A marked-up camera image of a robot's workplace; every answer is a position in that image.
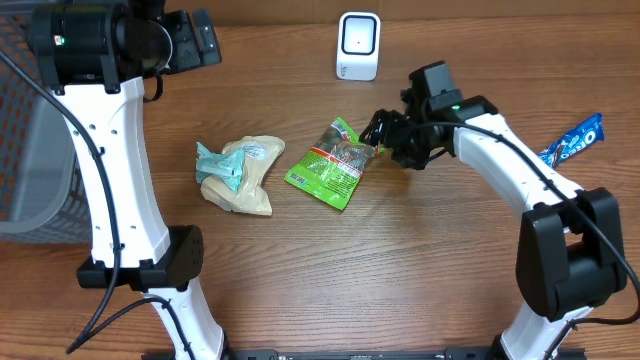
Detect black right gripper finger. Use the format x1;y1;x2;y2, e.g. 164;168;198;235
372;134;398;154
359;110;388;145

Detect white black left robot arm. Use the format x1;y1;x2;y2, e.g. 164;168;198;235
28;1;226;359

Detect beige snack bag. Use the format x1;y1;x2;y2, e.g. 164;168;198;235
200;135;285;216

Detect grey plastic mesh basket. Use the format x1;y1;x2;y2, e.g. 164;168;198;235
0;13;96;245

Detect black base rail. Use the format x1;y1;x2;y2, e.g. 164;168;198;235
142;348;589;360

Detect blue Oreo cookie pack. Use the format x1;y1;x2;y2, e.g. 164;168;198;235
538;113;605;169

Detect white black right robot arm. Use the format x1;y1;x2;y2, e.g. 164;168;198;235
360;61;639;359

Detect teal wrapper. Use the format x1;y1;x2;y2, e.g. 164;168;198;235
195;142;245;192

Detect green snack bag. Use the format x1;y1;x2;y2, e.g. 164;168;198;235
284;117;382;210

